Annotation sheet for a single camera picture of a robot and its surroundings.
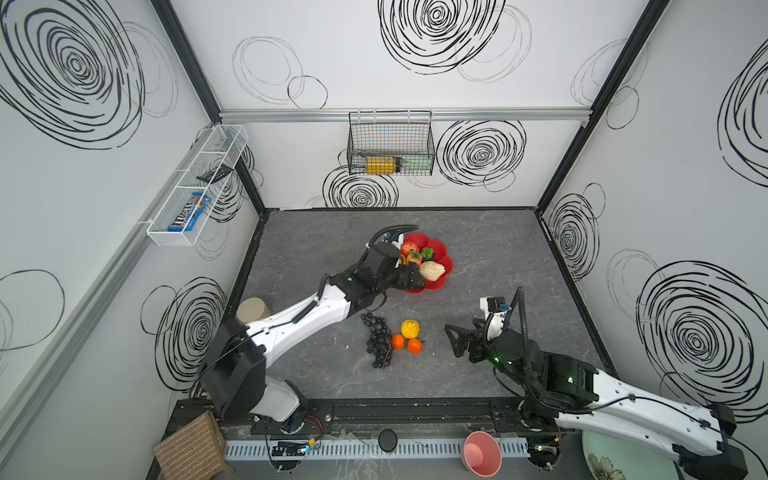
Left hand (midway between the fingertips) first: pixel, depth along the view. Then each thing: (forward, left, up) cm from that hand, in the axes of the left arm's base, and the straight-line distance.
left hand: (410, 265), depth 80 cm
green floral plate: (-39, -48, -18) cm, 65 cm away
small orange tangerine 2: (-16, -2, -16) cm, 23 cm away
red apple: (+15, 0, -12) cm, 19 cm away
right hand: (-16, -11, -2) cm, 20 cm away
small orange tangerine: (-15, +3, -16) cm, 22 cm away
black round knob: (-39, +5, -9) cm, 40 cm away
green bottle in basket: (+27, -1, +13) cm, 30 cm away
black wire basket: (+42, +7, +10) cm, 44 cm away
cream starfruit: (+7, -7, -13) cm, 17 cm away
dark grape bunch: (-16, +8, -15) cm, 24 cm away
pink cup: (-40, -18, -19) cm, 47 cm away
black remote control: (+17, +52, +16) cm, 57 cm away
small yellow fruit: (-12, -1, -15) cm, 19 cm away
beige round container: (-9, +45, -12) cm, 47 cm away
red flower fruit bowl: (+15, -12, -16) cm, 25 cm away
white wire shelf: (+32, +58, +14) cm, 68 cm away
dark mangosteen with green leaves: (+13, -7, -13) cm, 20 cm away
